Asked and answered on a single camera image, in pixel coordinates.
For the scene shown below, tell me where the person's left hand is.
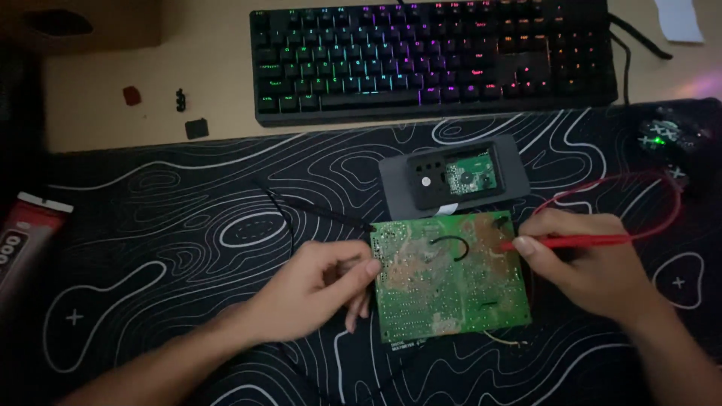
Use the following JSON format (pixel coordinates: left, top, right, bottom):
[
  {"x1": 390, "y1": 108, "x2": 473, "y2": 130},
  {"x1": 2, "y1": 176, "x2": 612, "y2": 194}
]
[{"x1": 236, "y1": 239, "x2": 383, "y2": 346}]

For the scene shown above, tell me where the person's right hand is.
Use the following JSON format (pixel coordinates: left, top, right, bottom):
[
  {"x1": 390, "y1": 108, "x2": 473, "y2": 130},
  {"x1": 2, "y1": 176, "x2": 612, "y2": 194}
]
[{"x1": 512, "y1": 208, "x2": 662, "y2": 333}]

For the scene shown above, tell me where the red multimeter probe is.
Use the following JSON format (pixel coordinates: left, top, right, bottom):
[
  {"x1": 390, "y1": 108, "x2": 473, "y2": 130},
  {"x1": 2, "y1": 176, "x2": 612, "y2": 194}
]
[{"x1": 501, "y1": 233, "x2": 633, "y2": 251}]

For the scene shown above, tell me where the black multimeter probe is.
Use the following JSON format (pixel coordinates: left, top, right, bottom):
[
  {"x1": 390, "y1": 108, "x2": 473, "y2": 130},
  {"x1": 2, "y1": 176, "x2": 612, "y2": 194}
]
[{"x1": 271, "y1": 191, "x2": 378, "y2": 233}]

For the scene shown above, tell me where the green circuit board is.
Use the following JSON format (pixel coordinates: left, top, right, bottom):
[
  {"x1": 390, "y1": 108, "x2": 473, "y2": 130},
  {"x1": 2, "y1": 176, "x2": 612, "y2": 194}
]
[{"x1": 369, "y1": 211, "x2": 533, "y2": 344}]

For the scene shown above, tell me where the black patterned desk mat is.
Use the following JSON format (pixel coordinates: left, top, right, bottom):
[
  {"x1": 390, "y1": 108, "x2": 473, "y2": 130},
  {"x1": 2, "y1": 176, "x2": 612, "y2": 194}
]
[{"x1": 0, "y1": 97, "x2": 722, "y2": 406}]

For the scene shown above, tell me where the black computer mouse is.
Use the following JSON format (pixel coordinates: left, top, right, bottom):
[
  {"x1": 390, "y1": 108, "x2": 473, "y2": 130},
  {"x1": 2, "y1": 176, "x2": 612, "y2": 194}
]
[{"x1": 637, "y1": 108, "x2": 713, "y2": 158}]

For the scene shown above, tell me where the grey multimeter case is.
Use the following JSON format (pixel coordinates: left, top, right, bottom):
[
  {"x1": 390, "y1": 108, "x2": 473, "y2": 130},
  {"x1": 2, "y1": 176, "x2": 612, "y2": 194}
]
[{"x1": 378, "y1": 134, "x2": 532, "y2": 222}]

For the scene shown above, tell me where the black square plastic piece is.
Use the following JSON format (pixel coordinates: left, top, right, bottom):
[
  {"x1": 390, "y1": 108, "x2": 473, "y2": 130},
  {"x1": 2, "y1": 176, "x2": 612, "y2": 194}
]
[{"x1": 184, "y1": 118, "x2": 210, "y2": 141}]

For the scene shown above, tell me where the white paper sheet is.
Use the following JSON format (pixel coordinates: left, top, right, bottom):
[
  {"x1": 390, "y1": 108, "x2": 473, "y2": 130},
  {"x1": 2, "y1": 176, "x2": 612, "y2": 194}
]
[{"x1": 653, "y1": 0, "x2": 706, "y2": 44}]

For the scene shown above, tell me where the black backlit keyboard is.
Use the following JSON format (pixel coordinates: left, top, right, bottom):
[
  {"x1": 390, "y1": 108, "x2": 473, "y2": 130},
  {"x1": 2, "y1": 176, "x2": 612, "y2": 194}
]
[{"x1": 249, "y1": 0, "x2": 619, "y2": 127}]

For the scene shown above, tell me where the red glue tube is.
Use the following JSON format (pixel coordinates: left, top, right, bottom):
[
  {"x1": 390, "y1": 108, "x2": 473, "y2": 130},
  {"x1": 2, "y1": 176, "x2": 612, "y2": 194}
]
[{"x1": 0, "y1": 191, "x2": 75, "y2": 305}]

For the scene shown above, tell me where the cardboard box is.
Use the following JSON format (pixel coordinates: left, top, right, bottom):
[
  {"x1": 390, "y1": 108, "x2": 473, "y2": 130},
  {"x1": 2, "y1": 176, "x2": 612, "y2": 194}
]
[{"x1": 0, "y1": 0, "x2": 164, "y2": 54}]

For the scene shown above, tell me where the black probe cable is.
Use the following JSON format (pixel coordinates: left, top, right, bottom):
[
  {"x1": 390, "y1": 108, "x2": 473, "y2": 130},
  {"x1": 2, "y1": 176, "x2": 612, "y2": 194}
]
[{"x1": 256, "y1": 183, "x2": 339, "y2": 406}]

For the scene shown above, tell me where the red probe cable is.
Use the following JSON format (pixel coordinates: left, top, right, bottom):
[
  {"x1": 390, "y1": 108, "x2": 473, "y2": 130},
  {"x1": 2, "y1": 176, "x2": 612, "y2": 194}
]
[{"x1": 530, "y1": 172, "x2": 684, "y2": 244}]

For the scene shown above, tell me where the black keyboard cable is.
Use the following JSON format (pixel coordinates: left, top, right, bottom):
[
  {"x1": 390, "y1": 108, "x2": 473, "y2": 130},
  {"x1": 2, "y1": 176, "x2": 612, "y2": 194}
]
[{"x1": 607, "y1": 12, "x2": 674, "y2": 108}]

